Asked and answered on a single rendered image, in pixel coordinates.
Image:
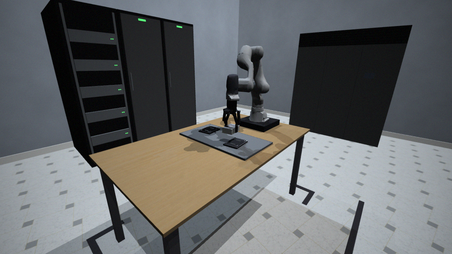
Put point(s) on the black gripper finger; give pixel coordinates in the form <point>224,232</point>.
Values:
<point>225,118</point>
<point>237,119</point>

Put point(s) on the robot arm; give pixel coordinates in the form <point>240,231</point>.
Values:
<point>249,60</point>

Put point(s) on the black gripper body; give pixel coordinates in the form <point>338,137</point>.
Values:
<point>233,105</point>

